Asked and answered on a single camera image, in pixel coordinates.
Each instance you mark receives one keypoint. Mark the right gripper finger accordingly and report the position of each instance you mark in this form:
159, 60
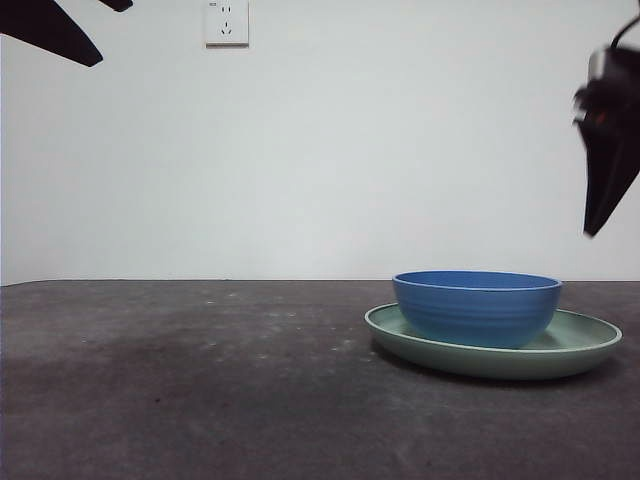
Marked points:
607, 175

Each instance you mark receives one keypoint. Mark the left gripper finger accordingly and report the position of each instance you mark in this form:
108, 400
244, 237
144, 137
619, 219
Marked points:
45, 25
119, 4

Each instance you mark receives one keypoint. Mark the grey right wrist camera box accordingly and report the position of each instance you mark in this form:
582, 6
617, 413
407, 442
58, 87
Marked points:
597, 62

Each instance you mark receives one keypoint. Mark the white wall socket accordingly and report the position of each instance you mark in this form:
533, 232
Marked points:
226, 25

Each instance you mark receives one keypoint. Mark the green round plate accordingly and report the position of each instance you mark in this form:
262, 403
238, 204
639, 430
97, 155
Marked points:
492, 362

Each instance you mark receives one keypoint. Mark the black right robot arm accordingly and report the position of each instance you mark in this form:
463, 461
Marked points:
617, 95

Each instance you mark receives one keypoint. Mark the blue ribbed bowl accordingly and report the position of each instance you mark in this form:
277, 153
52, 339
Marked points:
475, 310

